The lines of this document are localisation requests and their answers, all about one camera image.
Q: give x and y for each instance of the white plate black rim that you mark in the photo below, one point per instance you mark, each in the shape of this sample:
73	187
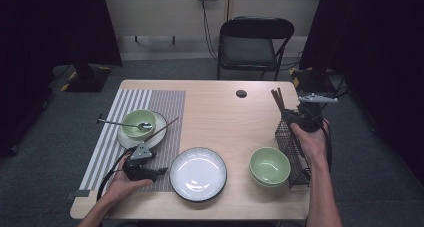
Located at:
198	173
125	140

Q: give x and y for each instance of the person's right hand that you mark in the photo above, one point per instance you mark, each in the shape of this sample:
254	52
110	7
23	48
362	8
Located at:
313	145

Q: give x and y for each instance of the grey striped placemat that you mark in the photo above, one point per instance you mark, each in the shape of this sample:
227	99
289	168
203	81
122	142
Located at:
160	100

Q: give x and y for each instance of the black stand base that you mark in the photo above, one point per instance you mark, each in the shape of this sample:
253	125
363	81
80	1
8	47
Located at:
85	80
313	82

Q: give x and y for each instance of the black curtain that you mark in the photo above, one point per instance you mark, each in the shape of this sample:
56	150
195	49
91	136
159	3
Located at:
383	37
50	27

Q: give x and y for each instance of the metal spoon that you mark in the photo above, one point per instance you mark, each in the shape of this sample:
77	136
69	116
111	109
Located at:
145	125

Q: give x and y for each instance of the brown wooden chopstick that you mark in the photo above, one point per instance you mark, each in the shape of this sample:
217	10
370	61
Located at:
282	98
279	100
276	100
166	125

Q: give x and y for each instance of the person's left hand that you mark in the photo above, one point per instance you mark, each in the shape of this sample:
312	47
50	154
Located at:
121	187

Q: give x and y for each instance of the grey tape piece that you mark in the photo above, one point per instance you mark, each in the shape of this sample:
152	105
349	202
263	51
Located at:
76	194

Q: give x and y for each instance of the round black table grommet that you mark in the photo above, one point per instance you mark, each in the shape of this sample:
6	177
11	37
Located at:
241	93

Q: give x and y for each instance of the green ceramic bowl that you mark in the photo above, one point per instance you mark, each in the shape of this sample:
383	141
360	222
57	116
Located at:
270	165
263	186
133	118

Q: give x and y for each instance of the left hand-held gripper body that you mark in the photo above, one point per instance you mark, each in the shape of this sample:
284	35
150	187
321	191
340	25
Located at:
140	168

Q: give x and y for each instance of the black folding chair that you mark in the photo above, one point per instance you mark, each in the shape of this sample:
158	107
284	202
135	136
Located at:
253	28

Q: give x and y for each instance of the short black strip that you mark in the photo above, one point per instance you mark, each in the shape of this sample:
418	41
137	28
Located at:
99	115

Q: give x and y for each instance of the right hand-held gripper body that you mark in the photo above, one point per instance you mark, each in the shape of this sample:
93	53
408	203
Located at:
310	117

